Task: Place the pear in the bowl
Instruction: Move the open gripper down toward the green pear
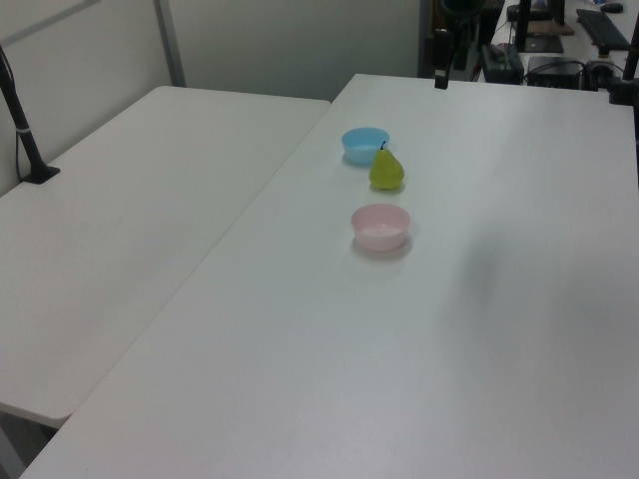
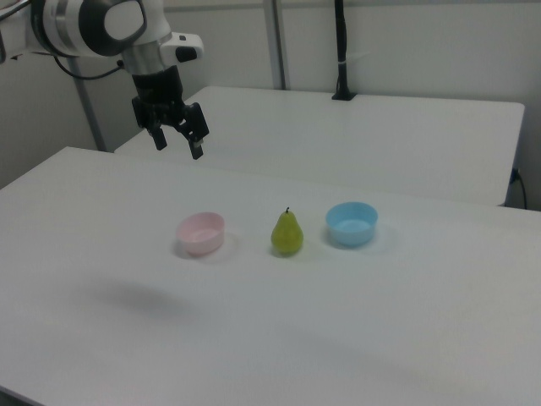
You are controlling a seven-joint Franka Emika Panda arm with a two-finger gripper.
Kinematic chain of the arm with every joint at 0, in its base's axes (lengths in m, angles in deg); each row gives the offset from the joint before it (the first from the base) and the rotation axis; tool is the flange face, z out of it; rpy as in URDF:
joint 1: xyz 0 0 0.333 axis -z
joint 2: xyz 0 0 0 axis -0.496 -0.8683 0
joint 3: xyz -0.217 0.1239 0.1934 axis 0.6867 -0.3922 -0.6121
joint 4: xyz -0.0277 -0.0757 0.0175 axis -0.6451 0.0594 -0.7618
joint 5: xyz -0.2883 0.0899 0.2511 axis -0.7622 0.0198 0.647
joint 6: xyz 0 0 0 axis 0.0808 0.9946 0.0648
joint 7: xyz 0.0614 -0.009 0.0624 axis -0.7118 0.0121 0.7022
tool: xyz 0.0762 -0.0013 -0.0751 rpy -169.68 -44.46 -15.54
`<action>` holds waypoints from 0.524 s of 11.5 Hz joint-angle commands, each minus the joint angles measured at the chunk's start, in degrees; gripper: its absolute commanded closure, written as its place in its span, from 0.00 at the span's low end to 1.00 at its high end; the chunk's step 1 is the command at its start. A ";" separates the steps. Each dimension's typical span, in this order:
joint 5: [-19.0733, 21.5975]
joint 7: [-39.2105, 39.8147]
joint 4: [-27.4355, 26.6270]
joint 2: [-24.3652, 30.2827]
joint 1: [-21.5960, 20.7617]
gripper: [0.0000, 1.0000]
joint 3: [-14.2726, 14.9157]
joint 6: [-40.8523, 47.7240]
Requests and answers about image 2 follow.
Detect white side table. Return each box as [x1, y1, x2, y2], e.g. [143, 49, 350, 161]
[113, 85, 527, 207]

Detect black wall power cable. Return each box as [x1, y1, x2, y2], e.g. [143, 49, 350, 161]
[511, 167, 529, 209]

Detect black clamped camera pole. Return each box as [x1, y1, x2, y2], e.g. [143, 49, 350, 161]
[331, 0, 358, 102]

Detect grey partition post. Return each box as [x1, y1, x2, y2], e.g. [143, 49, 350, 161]
[263, 0, 292, 91]
[71, 58, 107, 152]

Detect green pear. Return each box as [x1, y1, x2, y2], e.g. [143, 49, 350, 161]
[270, 206, 305, 256]

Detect blue plastic bowl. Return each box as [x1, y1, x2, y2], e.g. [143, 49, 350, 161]
[325, 200, 380, 249]

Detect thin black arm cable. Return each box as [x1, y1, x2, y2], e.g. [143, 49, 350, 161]
[52, 55, 128, 80]

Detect pink plastic bowl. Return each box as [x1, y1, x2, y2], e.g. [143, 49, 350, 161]
[176, 211, 226, 256]

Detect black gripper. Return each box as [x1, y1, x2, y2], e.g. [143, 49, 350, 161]
[130, 67, 210, 161]

